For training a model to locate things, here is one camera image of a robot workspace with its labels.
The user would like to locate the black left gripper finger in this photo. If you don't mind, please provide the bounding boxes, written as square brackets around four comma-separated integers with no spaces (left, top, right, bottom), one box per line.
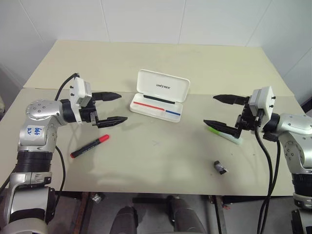
[96,117,129,129]
[92,91,122,102]

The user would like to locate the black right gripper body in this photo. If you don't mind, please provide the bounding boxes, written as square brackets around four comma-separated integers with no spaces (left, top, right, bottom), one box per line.
[234,97,266,133]

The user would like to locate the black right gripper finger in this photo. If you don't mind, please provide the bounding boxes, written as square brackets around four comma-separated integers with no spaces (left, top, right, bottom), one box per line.
[212,94,250,106]
[203,119,242,140]

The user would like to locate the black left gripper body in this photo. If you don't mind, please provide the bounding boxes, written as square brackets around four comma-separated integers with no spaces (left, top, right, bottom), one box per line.
[79,99,100,128]

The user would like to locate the white hinged pencil case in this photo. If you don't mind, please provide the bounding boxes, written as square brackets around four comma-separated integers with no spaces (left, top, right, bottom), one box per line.
[129,69,191,123]

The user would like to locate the green and white highlighter pen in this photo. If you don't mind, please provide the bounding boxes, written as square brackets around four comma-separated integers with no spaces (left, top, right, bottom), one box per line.
[207,125,243,146]

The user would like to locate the black marker with red cap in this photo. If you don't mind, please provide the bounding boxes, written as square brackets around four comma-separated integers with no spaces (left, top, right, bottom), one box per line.
[70,134,110,159]

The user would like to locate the small black cap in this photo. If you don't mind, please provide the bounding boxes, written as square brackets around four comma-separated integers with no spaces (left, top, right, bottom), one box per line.
[213,159,229,176]

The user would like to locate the metal table leg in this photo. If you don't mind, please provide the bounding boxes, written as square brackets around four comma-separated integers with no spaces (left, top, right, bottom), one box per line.
[214,195,226,234]

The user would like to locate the dark rounded shape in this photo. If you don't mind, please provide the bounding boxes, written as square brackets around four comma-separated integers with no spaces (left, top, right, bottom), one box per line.
[114,205,138,234]
[167,195,208,234]

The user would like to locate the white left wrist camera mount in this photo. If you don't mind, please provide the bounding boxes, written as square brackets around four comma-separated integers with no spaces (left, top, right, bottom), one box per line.
[69,77,94,125]

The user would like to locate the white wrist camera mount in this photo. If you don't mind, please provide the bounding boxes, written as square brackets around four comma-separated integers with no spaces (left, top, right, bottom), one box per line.
[69,77,94,125]
[249,85,276,118]

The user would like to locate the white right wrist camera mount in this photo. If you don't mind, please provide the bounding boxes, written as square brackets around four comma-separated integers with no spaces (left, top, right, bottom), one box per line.
[249,85,276,118]

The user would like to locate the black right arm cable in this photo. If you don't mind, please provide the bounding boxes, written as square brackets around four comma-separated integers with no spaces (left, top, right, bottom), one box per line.
[253,116,281,234]

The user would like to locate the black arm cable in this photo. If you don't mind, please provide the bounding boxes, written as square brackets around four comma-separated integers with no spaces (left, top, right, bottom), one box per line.
[46,72,81,224]
[253,116,281,234]

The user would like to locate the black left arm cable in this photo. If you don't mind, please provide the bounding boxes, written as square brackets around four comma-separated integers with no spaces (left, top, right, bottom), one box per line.
[46,72,81,224]

